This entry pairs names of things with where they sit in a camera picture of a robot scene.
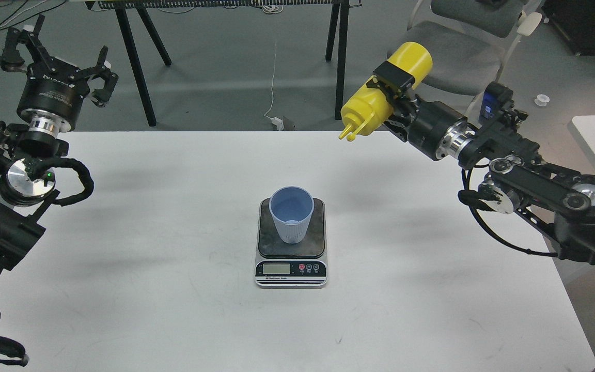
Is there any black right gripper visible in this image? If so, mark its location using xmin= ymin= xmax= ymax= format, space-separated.
xmin=371 ymin=61 xmax=469 ymax=161

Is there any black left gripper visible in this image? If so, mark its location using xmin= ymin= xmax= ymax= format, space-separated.
xmin=0 ymin=14 xmax=118 ymax=132

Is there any yellow squeeze bottle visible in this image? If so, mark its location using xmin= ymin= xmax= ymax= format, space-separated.
xmin=338 ymin=42 xmax=433 ymax=142

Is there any blue ribbed plastic cup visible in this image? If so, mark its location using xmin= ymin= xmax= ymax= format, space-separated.
xmin=269 ymin=186 xmax=316 ymax=243

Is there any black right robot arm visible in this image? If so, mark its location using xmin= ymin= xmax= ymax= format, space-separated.
xmin=367 ymin=61 xmax=595 ymax=265

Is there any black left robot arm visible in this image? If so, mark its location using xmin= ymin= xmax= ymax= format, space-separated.
xmin=0 ymin=15 xmax=118 ymax=275

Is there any digital kitchen scale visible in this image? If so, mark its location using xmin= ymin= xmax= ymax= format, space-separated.
xmin=254 ymin=198 xmax=329 ymax=289

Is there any grey office chair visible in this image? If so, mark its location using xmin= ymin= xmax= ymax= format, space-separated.
xmin=387 ymin=1 xmax=543 ymax=118

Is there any black leg desk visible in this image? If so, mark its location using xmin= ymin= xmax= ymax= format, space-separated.
xmin=82 ymin=5 xmax=341 ymax=131

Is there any white plastic spool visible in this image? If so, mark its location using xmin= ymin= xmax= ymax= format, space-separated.
xmin=534 ymin=94 xmax=550 ymax=107

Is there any black cabinet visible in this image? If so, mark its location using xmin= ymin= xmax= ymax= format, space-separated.
xmin=541 ymin=1 xmax=595 ymax=56

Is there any white charger cable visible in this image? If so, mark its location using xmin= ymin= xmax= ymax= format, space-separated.
xmin=264 ymin=39 xmax=285 ymax=132

